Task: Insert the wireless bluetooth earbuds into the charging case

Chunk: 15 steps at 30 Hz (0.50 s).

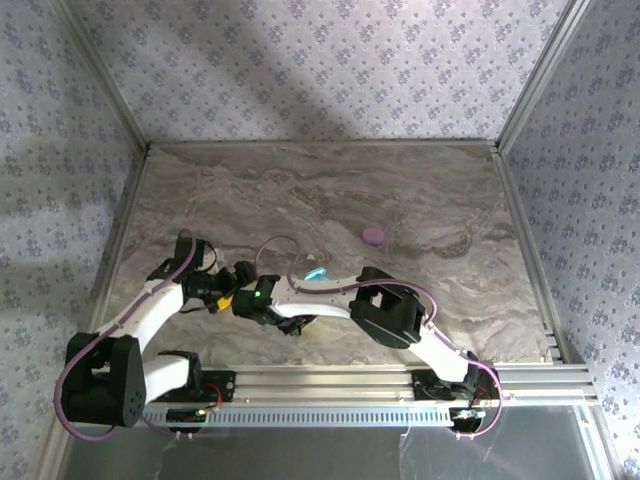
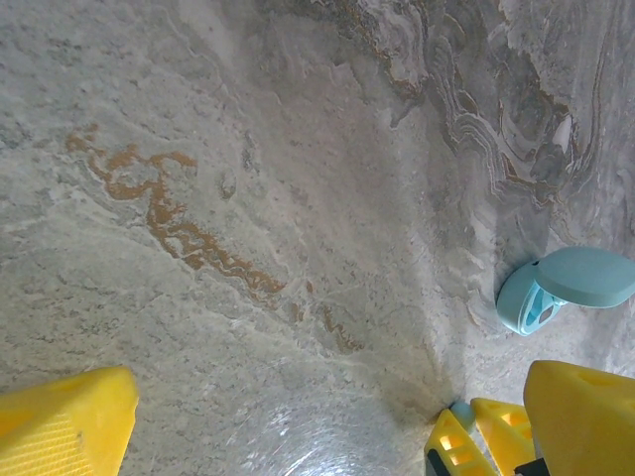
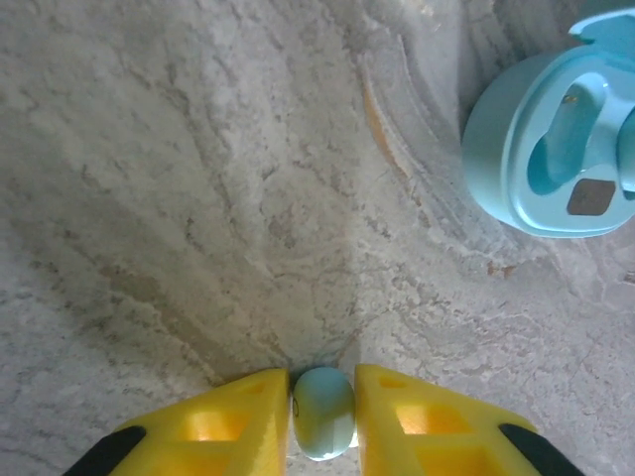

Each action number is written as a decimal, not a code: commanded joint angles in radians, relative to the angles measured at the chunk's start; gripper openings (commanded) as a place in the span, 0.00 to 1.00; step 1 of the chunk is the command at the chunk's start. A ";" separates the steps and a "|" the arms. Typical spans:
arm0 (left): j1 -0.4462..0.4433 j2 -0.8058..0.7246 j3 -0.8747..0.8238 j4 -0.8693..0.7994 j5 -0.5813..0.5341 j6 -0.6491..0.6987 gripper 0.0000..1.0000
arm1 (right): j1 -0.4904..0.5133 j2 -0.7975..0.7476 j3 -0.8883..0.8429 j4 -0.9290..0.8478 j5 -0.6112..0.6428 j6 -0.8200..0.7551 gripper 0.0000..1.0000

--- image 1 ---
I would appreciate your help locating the aluminium enclosure frame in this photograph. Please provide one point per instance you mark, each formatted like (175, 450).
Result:
(325, 380)

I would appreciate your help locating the small black circuit board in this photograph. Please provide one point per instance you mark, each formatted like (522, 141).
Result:
(467, 417)
(187, 416)

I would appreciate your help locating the pink earbud charging case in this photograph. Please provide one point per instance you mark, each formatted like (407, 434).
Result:
(372, 235)

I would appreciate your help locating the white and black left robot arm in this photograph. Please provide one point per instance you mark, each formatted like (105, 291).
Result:
(150, 315)

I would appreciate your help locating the light blue earbud charging case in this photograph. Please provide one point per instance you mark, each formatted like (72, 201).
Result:
(315, 274)

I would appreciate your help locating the grey metal sheet panel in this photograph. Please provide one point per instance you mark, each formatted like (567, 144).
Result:
(300, 455)

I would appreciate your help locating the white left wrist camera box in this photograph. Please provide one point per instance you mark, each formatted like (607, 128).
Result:
(215, 256)

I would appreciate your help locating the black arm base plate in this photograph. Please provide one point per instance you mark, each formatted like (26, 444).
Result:
(227, 385)
(422, 385)

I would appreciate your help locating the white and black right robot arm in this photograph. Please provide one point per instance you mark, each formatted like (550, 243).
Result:
(325, 305)

